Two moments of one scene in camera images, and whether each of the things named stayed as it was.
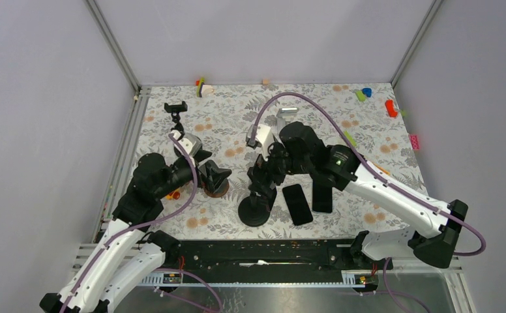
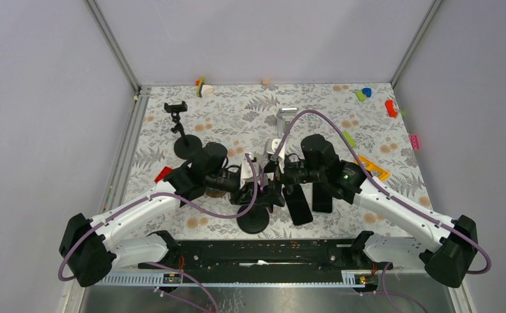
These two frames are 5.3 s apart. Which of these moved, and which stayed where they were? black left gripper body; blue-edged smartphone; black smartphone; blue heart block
Moved: black left gripper body
Stayed: blue-edged smartphone; black smartphone; blue heart block
